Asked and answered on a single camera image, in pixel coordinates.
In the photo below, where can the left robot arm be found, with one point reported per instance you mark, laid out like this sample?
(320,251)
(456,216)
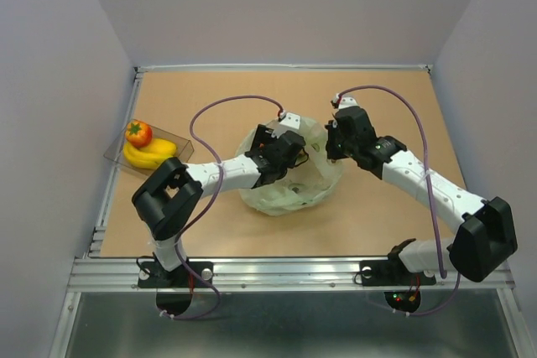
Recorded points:
(168,197)

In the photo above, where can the aluminium front rail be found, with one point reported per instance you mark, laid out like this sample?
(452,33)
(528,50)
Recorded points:
(270,274)

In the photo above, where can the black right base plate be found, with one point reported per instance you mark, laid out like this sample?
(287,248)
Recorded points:
(379,273)

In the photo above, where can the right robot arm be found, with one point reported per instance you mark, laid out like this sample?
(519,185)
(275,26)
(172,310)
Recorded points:
(483,230)

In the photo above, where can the red orange persimmon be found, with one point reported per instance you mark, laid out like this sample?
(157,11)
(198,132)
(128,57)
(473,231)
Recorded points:
(139,134)

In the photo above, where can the light green plastic bag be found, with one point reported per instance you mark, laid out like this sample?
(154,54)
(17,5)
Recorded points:
(310,183)

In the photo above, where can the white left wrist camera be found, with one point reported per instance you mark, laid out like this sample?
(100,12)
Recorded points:
(287,122)

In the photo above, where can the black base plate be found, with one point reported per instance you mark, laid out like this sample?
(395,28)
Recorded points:
(152,275)
(379,273)

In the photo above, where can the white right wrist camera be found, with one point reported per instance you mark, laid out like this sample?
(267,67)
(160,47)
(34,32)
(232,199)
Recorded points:
(342,101)

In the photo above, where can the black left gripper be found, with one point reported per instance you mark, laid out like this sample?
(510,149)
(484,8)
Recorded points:
(263,137)

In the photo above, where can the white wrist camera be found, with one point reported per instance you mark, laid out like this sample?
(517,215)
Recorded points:
(287,122)
(342,101)

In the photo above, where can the yellow banana bunch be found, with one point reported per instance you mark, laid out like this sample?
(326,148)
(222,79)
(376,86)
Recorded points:
(151,156)

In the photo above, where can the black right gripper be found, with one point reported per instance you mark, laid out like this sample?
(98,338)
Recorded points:
(332,152)

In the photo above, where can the clear plastic container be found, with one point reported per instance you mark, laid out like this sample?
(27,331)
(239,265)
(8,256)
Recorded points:
(114,153)

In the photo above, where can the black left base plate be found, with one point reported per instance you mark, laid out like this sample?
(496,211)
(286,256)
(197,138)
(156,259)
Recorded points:
(152,275)

